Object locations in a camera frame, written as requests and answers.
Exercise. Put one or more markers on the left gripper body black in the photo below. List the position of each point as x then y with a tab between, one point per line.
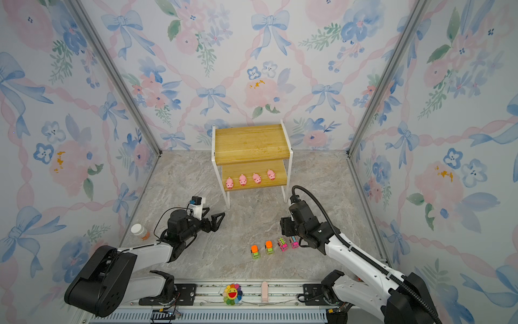
194	227

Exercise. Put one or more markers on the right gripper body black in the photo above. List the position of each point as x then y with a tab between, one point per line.
301	233

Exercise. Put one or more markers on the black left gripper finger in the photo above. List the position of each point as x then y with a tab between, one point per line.
213	223
201	212

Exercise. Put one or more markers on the pink pig toy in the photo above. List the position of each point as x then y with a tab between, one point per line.
271	174
229	183
257	178
243	180

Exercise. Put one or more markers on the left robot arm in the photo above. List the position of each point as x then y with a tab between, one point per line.
107	279

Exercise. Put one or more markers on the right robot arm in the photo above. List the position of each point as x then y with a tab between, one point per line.
382	291

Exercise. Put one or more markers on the white wooden two-tier shelf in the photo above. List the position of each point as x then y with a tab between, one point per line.
252	150

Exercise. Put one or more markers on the blue pink toy truck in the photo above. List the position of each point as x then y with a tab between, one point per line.
294	242

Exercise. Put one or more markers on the green pink toy truck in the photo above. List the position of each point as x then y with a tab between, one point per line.
282	244

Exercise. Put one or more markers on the orange green toy car right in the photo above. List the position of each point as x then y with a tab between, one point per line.
269	247

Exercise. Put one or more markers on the orange green toy car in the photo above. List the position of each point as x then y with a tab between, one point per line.
255	252
269	247

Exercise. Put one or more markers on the orange green toy car left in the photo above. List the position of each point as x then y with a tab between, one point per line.
255	252

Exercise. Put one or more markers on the white cap orange bottle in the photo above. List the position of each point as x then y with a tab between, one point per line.
139	231

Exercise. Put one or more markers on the rainbow smiling flower toy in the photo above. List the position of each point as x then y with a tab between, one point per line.
232	294

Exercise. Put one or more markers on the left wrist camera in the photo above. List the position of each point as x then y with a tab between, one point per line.
196	202

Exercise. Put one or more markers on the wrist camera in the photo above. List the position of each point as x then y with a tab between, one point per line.
294	199
196	202

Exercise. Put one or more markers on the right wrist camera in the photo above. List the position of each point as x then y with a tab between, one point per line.
294	199

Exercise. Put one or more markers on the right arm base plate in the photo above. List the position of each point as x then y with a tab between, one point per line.
316	294

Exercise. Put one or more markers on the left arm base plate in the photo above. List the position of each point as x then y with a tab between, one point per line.
180	295

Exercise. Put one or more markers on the pink block on rail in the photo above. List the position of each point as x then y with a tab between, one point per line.
264	292

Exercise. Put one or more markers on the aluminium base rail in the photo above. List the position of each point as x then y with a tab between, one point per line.
209	307

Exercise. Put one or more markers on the aluminium corner post left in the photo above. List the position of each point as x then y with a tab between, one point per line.
79	13

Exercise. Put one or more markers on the aluminium corner post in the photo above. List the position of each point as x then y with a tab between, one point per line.
79	13
415	18

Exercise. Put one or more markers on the aluminium corner post right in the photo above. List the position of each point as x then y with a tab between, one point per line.
415	18

